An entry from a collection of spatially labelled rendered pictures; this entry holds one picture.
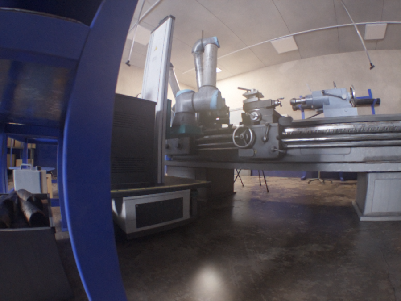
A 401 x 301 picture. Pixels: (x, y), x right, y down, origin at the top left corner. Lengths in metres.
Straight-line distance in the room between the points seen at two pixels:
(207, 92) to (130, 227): 0.96
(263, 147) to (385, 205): 1.22
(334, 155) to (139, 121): 1.48
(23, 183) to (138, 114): 1.11
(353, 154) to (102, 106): 1.59
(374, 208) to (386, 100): 4.02
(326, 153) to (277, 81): 4.13
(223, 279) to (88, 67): 0.78
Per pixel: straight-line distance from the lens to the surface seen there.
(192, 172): 2.12
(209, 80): 1.28
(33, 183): 1.57
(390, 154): 1.69
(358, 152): 1.60
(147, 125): 1.04
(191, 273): 0.80
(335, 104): 1.75
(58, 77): 0.46
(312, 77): 5.31
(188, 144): 2.04
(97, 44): 0.26
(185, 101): 1.23
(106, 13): 0.30
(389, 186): 1.65
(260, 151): 1.52
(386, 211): 1.70
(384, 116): 1.69
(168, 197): 1.05
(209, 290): 0.71
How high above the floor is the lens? 0.49
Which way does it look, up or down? 3 degrees up
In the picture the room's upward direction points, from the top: 1 degrees clockwise
